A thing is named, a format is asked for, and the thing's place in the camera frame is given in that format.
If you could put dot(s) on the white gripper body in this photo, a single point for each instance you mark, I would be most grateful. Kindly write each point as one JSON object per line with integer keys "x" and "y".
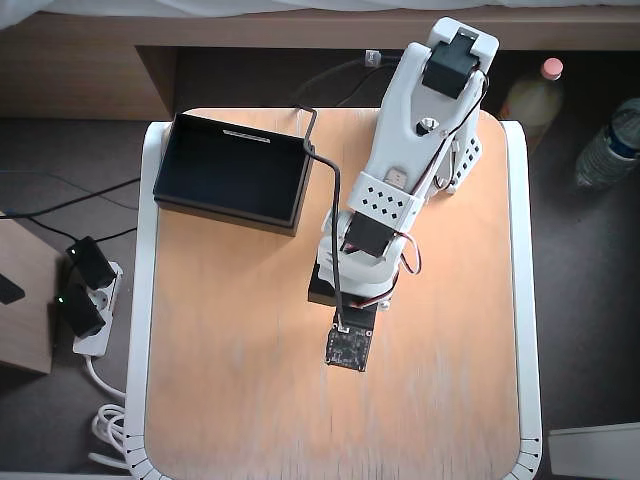
{"x": 361, "y": 316}

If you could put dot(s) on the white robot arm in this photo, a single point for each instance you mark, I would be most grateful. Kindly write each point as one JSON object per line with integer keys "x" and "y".
{"x": 415, "y": 135}

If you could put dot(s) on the black rectangular bin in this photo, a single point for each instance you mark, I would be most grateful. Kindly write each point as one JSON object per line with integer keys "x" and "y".
{"x": 230, "y": 170}

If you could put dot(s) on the silver usb plug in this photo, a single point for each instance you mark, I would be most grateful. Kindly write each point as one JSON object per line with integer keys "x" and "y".
{"x": 372, "y": 59}

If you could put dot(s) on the yellow bottle pink cap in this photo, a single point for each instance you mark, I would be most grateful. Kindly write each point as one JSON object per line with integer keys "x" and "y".
{"x": 532, "y": 100}

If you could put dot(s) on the white power strip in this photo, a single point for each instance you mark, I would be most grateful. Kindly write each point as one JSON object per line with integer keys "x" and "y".
{"x": 107, "y": 295}

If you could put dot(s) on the clear plastic water bottle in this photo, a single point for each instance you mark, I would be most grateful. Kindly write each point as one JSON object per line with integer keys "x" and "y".
{"x": 607, "y": 145}

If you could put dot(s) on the black power adapter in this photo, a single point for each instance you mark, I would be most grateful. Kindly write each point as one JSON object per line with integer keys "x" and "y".
{"x": 92, "y": 262}
{"x": 80, "y": 310}

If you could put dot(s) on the white box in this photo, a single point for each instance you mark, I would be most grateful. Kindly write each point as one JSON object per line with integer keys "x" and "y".
{"x": 595, "y": 450}

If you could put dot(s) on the wooden side box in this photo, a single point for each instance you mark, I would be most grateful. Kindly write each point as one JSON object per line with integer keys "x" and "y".
{"x": 25, "y": 310}

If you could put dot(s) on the white bedsheet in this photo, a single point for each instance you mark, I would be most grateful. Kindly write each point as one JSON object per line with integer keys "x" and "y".
{"x": 150, "y": 5}

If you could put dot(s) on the black flat device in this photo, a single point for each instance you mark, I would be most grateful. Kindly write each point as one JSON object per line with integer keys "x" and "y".
{"x": 9, "y": 290}

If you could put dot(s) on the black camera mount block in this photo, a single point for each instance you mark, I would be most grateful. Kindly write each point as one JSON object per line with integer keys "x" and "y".
{"x": 361, "y": 317}

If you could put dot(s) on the black camera circuit board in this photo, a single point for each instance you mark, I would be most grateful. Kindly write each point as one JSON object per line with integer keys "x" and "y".
{"x": 347, "y": 347}

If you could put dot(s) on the white table frame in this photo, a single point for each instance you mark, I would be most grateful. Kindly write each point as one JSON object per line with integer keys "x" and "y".
{"x": 137, "y": 300}

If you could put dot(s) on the wooden bed frame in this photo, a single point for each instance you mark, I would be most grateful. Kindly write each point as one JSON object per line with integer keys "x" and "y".
{"x": 75, "y": 60}

